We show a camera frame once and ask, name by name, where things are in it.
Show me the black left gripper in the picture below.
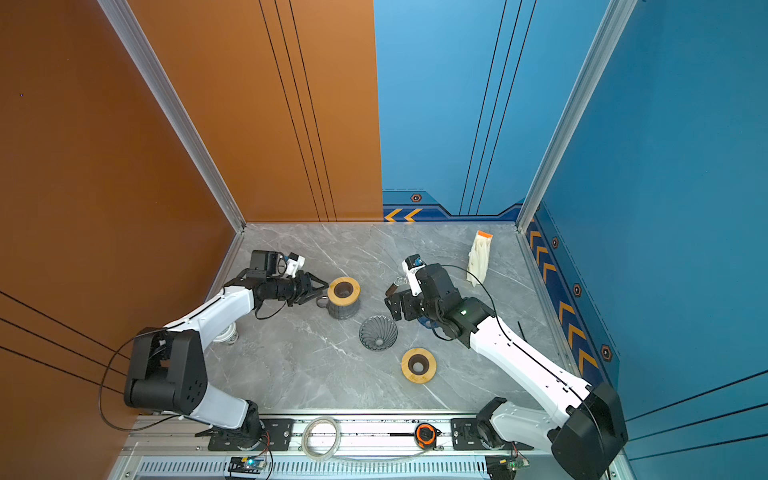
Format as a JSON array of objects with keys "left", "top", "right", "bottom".
[{"left": 267, "top": 271, "right": 329, "bottom": 307}]

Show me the grey ribbed glass dripper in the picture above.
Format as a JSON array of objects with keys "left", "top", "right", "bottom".
[{"left": 358, "top": 315, "right": 398, "bottom": 351}]

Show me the grey glass carafe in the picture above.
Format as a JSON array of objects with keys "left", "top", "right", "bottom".
[{"left": 315, "top": 296, "right": 361, "bottom": 320}]

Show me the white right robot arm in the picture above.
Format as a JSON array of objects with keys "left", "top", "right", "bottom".
[{"left": 384, "top": 286, "right": 628, "bottom": 479}]

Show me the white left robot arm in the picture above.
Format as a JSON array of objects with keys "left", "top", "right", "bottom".
[{"left": 124, "top": 269, "right": 329, "bottom": 450}]

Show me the blue ribbed dripper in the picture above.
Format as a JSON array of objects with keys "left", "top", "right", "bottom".
[{"left": 418, "top": 317, "right": 438, "bottom": 330}]

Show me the coffee filter paper pack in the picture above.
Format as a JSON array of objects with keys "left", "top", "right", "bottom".
[{"left": 467, "top": 230, "right": 493, "bottom": 286}]

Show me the orange black tape measure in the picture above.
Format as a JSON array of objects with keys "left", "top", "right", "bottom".
[{"left": 414, "top": 422, "right": 442, "bottom": 450}]

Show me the clear coiled tube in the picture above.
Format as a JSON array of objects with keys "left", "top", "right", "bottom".
[{"left": 301, "top": 416, "right": 341, "bottom": 462}]

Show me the green circuit board right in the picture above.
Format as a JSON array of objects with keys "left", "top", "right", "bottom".
[{"left": 485, "top": 456, "right": 530, "bottom": 480}]

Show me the green circuit board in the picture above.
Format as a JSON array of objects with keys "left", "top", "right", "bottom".
[
  {"left": 485, "top": 456, "right": 530, "bottom": 480},
  {"left": 227, "top": 456, "right": 269, "bottom": 478}
]

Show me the green circuit board left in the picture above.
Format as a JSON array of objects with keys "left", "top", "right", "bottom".
[{"left": 227, "top": 456, "right": 269, "bottom": 478}]

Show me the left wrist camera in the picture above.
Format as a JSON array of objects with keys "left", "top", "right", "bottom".
[{"left": 249, "top": 250, "right": 305, "bottom": 278}]

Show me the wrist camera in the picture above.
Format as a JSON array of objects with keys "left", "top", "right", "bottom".
[
  {"left": 249, "top": 250, "right": 305, "bottom": 278},
  {"left": 402, "top": 254, "right": 458, "bottom": 300}
]

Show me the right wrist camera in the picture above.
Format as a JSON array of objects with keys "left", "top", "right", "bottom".
[{"left": 402, "top": 254, "right": 458, "bottom": 300}]

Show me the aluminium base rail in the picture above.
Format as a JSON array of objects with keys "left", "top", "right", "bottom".
[{"left": 107, "top": 410, "right": 637, "bottom": 480}]

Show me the aluminium corner post left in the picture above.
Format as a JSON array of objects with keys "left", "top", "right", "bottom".
[{"left": 98, "top": 0, "right": 246, "bottom": 234}]

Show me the aluminium corner post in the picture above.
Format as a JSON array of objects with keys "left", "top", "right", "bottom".
[
  {"left": 98, "top": 0, "right": 246, "bottom": 234},
  {"left": 516, "top": 0, "right": 637, "bottom": 233}
]

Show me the aluminium corner post right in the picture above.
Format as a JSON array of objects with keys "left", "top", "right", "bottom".
[{"left": 516, "top": 0, "right": 637, "bottom": 233}]

